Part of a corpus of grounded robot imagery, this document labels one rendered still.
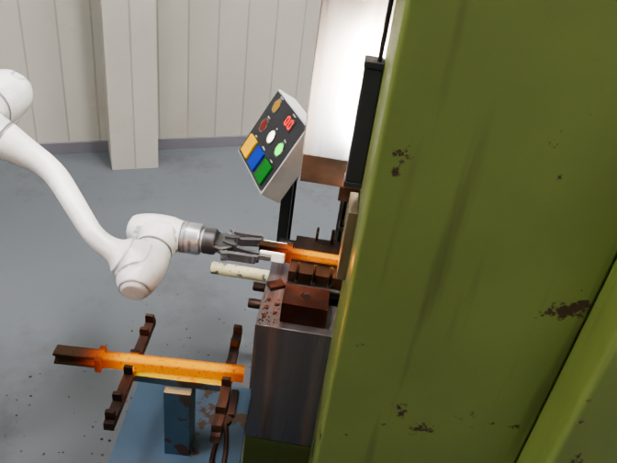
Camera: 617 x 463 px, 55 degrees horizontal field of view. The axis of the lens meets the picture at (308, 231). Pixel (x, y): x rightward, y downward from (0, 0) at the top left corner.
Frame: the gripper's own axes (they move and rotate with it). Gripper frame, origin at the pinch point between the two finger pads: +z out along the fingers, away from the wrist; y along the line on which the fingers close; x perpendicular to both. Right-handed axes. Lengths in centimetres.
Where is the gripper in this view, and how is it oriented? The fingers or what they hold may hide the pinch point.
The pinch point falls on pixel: (274, 251)
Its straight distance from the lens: 168.7
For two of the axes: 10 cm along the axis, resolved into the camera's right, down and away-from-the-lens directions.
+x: 1.2, -8.3, -5.4
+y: -1.1, 5.3, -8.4
